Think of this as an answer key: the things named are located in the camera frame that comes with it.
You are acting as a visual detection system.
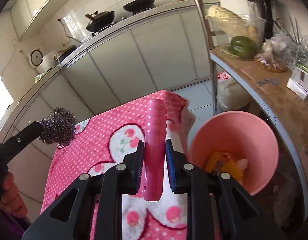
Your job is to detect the pink plastic bin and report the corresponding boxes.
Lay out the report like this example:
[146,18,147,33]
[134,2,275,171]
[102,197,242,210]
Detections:
[190,111,279,196]

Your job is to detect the pink polka dot blanket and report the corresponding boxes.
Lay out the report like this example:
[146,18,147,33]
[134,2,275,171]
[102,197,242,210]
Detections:
[42,90,196,239]

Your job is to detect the white rice sack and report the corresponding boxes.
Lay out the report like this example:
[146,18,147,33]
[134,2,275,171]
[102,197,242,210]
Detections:
[217,70,253,112]

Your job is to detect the pink plastic tube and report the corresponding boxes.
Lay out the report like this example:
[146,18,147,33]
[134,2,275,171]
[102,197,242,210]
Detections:
[143,99,167,202]

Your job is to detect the steel wool ball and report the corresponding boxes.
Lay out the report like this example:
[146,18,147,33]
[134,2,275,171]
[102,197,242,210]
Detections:
[39,107,76,147]

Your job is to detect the green bell pepper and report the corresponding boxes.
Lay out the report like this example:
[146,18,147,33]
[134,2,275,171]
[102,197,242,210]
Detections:
[228,36,258,59]

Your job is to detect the black blender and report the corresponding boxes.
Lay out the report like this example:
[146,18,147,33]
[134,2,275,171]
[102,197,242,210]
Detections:
[247,0,274,39]

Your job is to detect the black frying pan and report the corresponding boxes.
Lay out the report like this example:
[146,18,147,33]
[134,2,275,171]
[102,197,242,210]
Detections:
[123,0,155,15]

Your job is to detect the small white box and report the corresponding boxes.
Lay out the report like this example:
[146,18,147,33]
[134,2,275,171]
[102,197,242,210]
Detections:
[287,67,308,100]

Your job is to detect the yellow sponge piece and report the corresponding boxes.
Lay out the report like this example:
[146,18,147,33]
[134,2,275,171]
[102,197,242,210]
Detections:
[204,152,243,180]

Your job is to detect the white rice cooker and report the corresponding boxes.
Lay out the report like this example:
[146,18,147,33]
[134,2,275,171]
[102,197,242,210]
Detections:
[28,49,56,74]

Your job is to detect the bag of nuts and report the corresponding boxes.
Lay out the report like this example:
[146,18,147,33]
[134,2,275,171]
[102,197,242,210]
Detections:
[254,40,287,73]

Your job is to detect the kitchen counter cabinets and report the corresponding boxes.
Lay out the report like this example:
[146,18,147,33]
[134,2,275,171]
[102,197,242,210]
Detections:
[0,0,220,160]

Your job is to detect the black wok with lid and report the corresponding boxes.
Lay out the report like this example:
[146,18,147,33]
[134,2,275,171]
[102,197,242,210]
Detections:
[85,11,115,33]

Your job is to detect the metal shelf rack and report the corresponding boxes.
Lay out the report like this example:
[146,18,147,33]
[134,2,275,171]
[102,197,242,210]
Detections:
[194,0,308,216]

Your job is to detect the person left hand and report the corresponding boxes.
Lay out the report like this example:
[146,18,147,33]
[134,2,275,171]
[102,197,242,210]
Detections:
[0,172,28,218]

